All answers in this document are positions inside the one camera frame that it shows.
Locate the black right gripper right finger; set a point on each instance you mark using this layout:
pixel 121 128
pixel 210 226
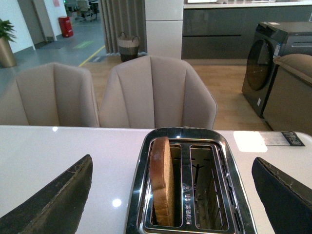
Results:
pixel 287 202

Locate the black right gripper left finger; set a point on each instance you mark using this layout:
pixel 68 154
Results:
pixel 55 209

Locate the brown bread slice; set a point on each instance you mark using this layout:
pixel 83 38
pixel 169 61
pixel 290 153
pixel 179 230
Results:
pixel 162 181

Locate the black label card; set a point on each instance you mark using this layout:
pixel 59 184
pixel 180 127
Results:
pixel 292 138

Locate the white chrome toaster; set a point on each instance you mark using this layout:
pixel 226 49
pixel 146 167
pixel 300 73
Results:
pixel 209 194

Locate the left beige chair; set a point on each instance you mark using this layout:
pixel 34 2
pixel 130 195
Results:
pixel 53 94

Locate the beige chair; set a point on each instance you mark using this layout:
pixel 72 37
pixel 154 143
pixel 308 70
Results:
pixel 154 92
pixel 53 94

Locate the right beige chair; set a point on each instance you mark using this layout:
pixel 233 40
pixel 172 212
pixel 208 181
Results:
pixel 154 92

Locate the gold plant pot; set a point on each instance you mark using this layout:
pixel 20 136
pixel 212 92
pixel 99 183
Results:
pixel 7 58

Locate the dark grey washing machine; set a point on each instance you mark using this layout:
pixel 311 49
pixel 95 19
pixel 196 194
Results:
pixel 272 39

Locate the woven laundry basket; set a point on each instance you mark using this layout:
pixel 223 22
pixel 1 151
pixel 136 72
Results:
pixel 128 46

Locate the grey kitchen counter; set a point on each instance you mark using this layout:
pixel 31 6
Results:
pixel 228 32

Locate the red bin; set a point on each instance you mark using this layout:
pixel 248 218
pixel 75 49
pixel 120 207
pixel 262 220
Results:
pixel 65 26

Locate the green potted plant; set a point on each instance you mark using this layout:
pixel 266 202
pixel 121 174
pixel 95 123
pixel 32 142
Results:
pixel 7 31

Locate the grey curtain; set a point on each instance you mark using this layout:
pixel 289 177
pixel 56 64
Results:
pixel 126 16

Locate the white tall cabinet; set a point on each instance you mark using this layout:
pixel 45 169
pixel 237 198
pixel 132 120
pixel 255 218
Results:
pixel 164 23

